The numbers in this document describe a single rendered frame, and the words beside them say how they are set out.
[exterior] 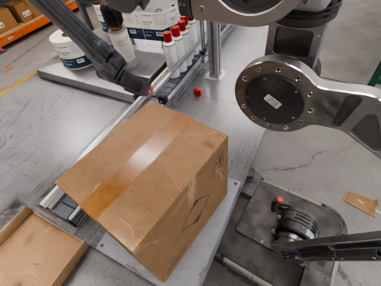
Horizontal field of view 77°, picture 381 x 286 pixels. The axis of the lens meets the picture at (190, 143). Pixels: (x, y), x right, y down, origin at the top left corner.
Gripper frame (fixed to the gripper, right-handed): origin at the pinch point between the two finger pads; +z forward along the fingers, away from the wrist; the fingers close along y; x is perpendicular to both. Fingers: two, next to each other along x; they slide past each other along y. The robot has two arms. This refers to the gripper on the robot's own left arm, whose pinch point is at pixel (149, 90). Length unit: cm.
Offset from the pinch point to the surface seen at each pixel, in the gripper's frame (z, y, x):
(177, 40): 6.0, -2.4, -23.7
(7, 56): 133, 340, -11
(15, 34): 144, 355, -46
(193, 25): 16.7, -1.6, -35.3
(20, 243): -34, 6, 57
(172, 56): 6.5, -1.6, -17.0
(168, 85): 11.7, -0.9, -5.7
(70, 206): -28, -3, 43
